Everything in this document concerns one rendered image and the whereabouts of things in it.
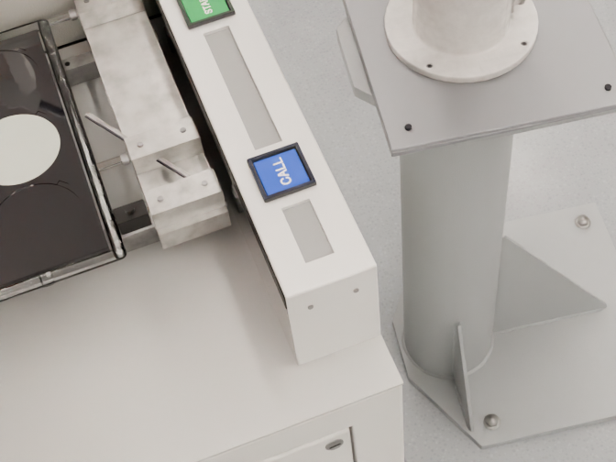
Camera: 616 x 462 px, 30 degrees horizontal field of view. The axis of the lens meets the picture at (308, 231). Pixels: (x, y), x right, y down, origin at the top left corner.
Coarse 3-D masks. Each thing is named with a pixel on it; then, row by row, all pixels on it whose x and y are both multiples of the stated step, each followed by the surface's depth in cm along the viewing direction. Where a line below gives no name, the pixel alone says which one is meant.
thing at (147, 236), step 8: (152, 224) 128; (104, 232) 128; (136, 232) 128; (144, 232) 128; (152, 232) 129; (128, 240) 128; (136, 240) 129; (144, 240) 129; (152, 240) 130; (128, 248) 130; (136, 248) 130
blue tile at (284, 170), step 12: (276, 156) 118; (288, 156) 118; (264, 168) 117; (276, 168) 117; (288, 168) 117; (300, 168) 117; (264, 180) 116; (276, 180) 116; (288, 180) 116; (300, 180) 116
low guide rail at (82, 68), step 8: (80, 56) 143; (88, 56) 143; (64, 64) 143; (72, 64) 143; (80, 64) 143; (88, 64) 143; (72, 72) 143; (80, 72) 143; (88, 72) 144; (96, 72) 144; (72, 80) 144; (80, 80) 144; (88, 80) 145
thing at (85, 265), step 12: (108, 252) 120; (72, 264) 120; (84, 264) 120; (96, 264) 120; (36, 276) 119; (60, 276) 119; (72, 276) 120; (0, 288) 119; (12, 288) 119; (24, 288) 119; (36, 288) 119; (0, 300) 119
